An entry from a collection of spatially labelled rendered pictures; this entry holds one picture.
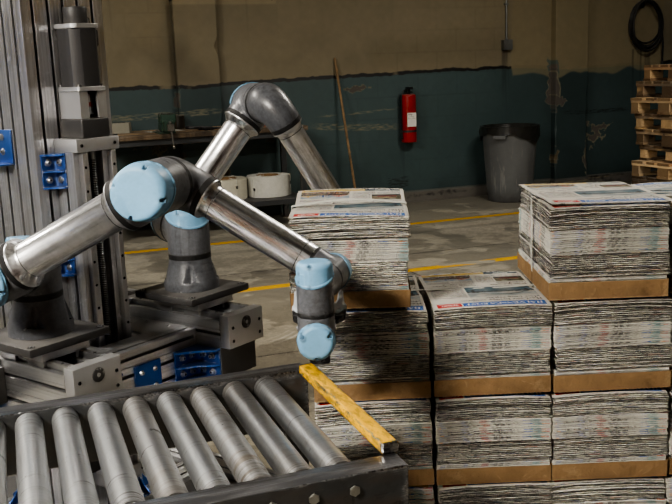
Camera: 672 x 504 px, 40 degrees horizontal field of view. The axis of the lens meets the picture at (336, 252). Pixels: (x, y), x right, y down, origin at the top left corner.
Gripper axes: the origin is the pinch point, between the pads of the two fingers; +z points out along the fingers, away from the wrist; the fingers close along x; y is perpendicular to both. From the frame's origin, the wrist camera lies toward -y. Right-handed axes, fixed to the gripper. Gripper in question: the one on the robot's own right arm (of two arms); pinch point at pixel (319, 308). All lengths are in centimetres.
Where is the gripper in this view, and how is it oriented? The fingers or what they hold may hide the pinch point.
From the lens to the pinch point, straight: 214.7
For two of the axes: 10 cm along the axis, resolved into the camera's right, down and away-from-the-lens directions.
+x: -10.0, 0.3, 0.1
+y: -0.3, -9.8, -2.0
